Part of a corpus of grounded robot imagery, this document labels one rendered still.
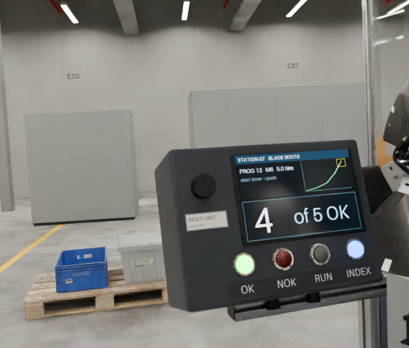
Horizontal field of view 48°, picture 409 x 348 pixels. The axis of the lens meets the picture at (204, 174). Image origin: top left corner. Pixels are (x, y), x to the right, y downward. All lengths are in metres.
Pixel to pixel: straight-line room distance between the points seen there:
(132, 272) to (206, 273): 3.35
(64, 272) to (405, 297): 2.49
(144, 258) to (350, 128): 4.22
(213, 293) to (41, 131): 7.92
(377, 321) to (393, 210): 0.58
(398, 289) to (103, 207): 6.26
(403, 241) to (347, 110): 5.91
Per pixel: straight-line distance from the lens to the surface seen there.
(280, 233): 0.56
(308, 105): 6.90
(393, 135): 1.64
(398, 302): 2.74
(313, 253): 0.58
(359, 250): 0.61
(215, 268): 0.53
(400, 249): 1.23
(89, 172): 8.22
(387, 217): 1.27
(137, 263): 3.85
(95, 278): 3.86
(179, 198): 0.53
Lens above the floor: 1.26
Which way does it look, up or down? 4 degrees down
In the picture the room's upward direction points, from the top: 3 degrees counter-clockwise
